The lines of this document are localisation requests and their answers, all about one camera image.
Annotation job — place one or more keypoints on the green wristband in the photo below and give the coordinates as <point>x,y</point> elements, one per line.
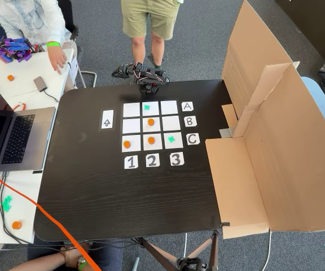
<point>53,43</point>

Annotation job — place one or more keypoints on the light blue table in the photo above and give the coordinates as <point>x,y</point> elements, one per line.
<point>319,98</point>

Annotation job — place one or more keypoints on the gray open laptop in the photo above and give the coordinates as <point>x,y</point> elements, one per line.
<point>27,135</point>

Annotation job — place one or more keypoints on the person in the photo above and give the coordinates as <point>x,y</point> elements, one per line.
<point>109,257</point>
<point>151,17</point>
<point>24,17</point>

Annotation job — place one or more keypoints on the white paper sheet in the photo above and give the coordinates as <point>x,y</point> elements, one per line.
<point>73,66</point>

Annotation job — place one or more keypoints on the paper sheet number 1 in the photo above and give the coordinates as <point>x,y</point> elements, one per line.
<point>131,162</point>

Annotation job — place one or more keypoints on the orange round token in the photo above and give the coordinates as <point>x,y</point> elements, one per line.
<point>10,77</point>
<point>151,140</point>
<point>16,225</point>
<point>150,122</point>
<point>126,144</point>

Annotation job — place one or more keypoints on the paper sheet number 3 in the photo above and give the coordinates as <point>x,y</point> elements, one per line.
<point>177,159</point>

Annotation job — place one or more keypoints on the purple blue leader arm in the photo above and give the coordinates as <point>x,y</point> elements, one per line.
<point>13,50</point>

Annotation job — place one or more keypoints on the paper sheet letter C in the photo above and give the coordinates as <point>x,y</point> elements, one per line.
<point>192,139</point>

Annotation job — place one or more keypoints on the paper sheet letter A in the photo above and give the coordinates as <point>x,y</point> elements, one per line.
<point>187,106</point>

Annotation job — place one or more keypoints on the dark brown counter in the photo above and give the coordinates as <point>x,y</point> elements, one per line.
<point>315,25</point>

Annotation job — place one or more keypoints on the wristwatch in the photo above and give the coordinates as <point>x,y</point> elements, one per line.
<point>80,260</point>

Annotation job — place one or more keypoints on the camera tripod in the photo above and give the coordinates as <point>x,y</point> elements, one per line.
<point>192,264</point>

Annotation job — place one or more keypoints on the paper sheet letter B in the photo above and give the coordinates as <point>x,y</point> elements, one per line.
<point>190,121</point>

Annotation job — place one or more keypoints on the green cross token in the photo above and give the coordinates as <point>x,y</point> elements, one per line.
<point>146,107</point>
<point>8,198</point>
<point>171,138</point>
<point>6,206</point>

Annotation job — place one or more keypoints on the white paper grid square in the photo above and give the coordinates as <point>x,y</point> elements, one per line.
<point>131,110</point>
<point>178,144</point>
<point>157,145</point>
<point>131,126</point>
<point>170,123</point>
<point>135,139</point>
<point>157,128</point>
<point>154,111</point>
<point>169,108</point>

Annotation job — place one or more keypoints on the black chair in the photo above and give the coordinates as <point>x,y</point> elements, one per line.
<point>66,14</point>

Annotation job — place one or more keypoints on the person's hand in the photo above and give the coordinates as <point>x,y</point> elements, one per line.
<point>69,252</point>
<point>57,60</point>

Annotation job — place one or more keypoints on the gray USB hub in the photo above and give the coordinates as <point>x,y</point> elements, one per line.
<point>39,83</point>

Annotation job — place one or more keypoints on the gray tape strip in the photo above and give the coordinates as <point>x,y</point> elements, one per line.
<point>226,132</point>

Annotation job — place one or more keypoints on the paper sheet number 2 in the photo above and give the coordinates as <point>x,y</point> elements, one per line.
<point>152,160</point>

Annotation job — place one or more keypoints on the brown cardboard panel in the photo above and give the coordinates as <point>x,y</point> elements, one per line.
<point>292,158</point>
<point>250,56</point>

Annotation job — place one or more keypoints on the paper sheet with arrow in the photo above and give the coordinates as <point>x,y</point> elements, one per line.
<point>107,115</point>

